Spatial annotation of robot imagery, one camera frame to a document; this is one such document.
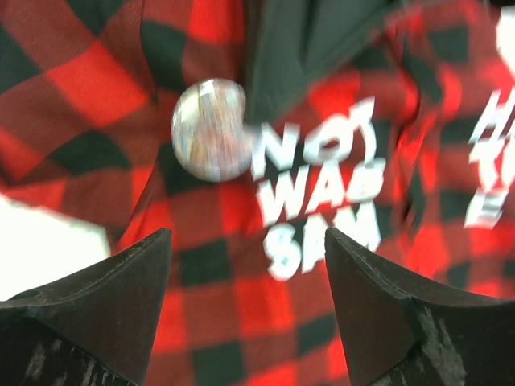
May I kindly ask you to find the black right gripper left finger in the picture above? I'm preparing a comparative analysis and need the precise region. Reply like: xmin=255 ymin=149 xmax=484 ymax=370
xmin=1 ymin=228 xmax=172 ymax=385

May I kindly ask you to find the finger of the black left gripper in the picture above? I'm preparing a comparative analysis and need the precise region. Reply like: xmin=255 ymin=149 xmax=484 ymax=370
xmin=243 ymin=1 xmax=398 ymax=125

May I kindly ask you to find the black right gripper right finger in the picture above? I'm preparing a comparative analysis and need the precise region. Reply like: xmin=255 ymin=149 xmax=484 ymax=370
xmin=325 ymin=228 xmax=514 ymax=386

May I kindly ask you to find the red black plaid shirt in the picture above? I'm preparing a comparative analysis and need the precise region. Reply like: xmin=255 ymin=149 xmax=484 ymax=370
xmin=1 ymin=1 xmax=514 ymax=385

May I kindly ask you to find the clear round sticker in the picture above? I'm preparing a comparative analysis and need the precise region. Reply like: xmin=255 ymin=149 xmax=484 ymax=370
xmin=171 ymin=78 xmax=257 ymax=183

